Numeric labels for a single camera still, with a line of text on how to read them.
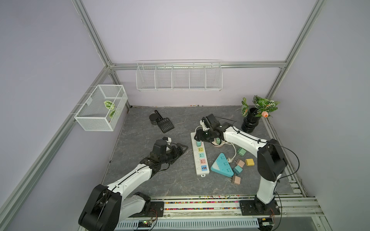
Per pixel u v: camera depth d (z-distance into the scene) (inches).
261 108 33.0
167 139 31.8
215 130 26.4
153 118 42.8
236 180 31.8
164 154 27.4
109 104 31.1
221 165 33.9
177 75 39.3
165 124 41.5
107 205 15.9
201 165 34.1
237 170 33.3
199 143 36.5
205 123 29.4
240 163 34.2
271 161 18.9
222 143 37.1
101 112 31.8
